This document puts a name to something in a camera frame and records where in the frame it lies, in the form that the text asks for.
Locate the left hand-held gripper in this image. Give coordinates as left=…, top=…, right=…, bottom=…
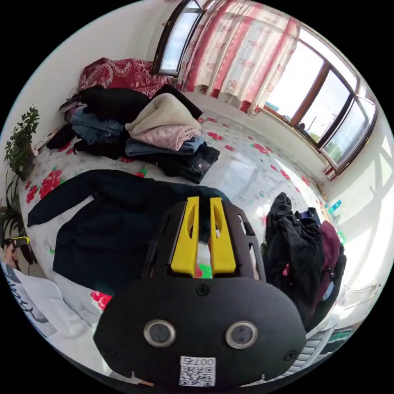
left=0, top=236, right=31, bottom=250

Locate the open brown window sash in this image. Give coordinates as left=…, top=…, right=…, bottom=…
left=152, top=0, right=206, bottom=78

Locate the dark green long sleeve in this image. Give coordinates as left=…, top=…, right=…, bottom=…
left=27, top=169, right=232, bottom=297

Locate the potted plant with small leaves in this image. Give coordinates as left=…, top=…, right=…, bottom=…
left=3, top=105, right=41, bottom=183

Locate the bed with floral sheet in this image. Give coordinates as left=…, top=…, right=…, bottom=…
left=18, top=92, right=342, bottom=375

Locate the pile of dark bunched clothes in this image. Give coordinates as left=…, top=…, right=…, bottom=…
left=264, top=192, right=347, bottom=332

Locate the red patterned rolled blanket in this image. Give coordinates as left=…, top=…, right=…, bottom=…
left=78, top=57, right=169, bottom=100

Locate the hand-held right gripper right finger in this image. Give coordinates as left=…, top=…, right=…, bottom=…
left=210, top=197, right=237, bottom=278

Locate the brown framed window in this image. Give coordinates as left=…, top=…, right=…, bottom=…
left=261, top=24, right=380, bottom=183

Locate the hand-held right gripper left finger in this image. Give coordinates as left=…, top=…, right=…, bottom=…
left=171, top=196, right=200, bottom=278

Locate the pile of folded clothes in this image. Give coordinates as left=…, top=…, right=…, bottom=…
left=46, top=86, right=221, bottom=184

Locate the person's body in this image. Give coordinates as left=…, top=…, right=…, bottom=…
left=0, top=260, right=108, bottom=378

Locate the person's left hand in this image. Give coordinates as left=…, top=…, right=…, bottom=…
left=4, top=246, right=20, bottom=271

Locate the pink floral curtain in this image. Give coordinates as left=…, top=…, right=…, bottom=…
left=180, top=0, right=302, bottom=115

